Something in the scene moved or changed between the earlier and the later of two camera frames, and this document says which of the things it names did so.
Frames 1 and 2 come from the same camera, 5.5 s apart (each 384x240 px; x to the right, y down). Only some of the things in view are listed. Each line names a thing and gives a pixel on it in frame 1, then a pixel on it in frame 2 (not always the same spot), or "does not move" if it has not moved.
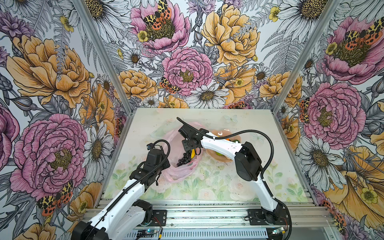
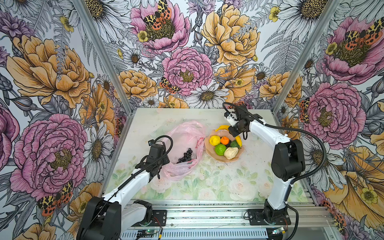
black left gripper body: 165,165 does not move
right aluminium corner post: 307,56 does not move
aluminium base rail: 208,213 does not move
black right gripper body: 188,145 -> 237,129
